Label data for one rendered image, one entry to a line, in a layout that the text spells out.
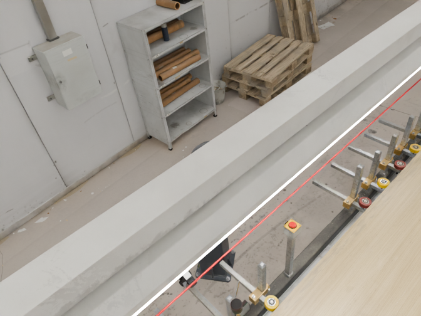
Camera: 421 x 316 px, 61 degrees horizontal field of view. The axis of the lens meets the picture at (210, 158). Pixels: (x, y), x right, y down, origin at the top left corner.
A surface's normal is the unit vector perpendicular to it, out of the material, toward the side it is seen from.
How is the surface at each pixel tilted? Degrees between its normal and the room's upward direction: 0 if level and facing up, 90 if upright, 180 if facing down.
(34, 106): 90
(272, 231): 0
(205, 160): 0
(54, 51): 90
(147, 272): 61
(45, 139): 90
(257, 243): 0
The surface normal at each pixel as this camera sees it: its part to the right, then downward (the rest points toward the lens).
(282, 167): 0.54, 0.02
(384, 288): -0.10, -0.74
